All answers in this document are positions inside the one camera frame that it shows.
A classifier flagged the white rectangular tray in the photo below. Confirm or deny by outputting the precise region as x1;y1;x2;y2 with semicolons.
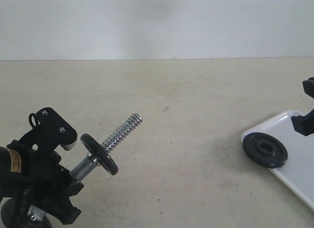
241;110;314;210

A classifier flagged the chrome dumbbell with black plates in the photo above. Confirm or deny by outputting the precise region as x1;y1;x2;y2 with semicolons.
0;112;143;228

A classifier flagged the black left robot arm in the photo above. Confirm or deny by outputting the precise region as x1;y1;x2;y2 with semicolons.
0;132;83;228

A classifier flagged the loose black weight plate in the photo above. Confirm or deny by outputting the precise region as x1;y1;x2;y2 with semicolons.
242;132;288;169

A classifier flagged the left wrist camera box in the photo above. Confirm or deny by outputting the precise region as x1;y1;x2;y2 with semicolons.
28;107;78;154

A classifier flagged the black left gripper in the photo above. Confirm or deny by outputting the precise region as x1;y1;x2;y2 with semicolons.
6;132;84;225

